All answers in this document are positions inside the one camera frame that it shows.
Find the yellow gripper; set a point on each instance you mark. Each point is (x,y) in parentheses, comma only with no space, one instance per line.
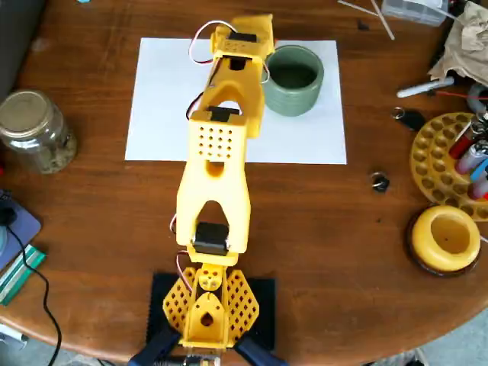
(255,35)

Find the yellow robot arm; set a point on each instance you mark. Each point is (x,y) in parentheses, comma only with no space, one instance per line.
(213,198)

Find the green ceramic cup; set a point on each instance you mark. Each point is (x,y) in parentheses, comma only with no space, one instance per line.
(291,101)

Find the thin white stick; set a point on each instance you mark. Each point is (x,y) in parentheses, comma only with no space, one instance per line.
(384,21)
(358,7)

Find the white paper sheet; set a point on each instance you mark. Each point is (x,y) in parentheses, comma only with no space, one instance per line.
(160,95)

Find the clear plastic box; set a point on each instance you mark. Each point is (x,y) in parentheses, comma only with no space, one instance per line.
(415,11)

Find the white marker pen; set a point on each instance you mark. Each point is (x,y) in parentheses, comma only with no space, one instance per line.
(419,89)

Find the crumpled brown paper bag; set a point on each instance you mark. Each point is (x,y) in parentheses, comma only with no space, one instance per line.
(469,45)

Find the yellow round holed tray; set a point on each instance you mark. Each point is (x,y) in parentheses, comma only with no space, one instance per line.
(431,152)

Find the grey curved tube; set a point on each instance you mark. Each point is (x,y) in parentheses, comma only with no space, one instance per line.
(472,95)

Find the glass jar gold lid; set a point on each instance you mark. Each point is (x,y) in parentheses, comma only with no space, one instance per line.
(34,129)

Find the blue lighter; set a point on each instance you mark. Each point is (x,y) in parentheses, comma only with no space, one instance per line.
(479,171)

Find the dark brown saucer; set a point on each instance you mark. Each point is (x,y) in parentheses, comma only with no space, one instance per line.
(411,259)

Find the black base mat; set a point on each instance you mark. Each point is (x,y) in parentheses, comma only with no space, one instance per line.
(267,305)

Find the purple notebook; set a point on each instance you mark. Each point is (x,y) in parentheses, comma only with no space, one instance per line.
(23,228)

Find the black mouse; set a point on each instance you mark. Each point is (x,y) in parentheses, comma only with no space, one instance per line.
(7,213)

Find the blue clamp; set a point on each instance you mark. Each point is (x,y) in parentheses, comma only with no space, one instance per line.
(259,350)
(152,350)

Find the green white book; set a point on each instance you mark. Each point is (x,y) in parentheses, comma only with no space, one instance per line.
(19,274)

